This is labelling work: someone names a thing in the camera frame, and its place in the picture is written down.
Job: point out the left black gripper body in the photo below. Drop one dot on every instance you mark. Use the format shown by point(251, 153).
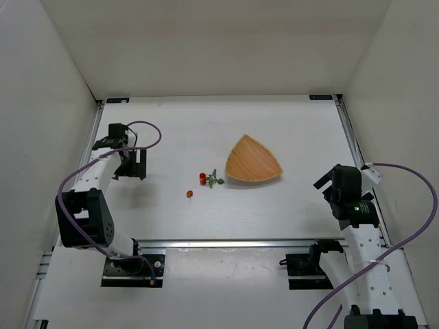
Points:
point(136, 164)

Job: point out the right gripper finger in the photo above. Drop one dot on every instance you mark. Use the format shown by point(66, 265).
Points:
point(328, 196)
point(323, 180)

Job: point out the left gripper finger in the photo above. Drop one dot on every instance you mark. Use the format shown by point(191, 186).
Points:
point(142, 164)
point(117, 175)

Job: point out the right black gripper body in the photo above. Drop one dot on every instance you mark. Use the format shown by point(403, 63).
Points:
point(326, 187)

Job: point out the cherry bunch with green leaves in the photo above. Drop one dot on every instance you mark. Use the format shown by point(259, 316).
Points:
point(210, 179)

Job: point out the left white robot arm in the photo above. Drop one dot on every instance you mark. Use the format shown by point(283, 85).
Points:
point(84, 218)

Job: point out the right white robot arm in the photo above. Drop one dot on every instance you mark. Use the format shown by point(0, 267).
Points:
point(362, 279)

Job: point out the woven triangular fruit basket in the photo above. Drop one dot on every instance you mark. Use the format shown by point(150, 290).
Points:
point(250, 161)

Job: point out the white foam front board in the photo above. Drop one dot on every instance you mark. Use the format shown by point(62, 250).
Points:
point(202, 288)

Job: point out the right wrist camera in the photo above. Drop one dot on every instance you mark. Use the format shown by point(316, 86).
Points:
point(354, 182)

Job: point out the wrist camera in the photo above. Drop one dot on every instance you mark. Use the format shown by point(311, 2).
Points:
point(354, 182)
point(119, 136)

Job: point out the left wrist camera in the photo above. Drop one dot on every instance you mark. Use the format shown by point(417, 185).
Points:
point(119, 136)

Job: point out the left aluminium rail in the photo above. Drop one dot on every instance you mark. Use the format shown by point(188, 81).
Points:
point(82, 168)

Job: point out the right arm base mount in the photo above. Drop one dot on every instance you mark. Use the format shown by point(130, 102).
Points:
point(303, 270)

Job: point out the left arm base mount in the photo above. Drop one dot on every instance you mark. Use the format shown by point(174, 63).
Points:
point(135, 273)

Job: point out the front aluminium rail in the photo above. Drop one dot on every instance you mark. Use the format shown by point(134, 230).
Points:
point(226, 244)

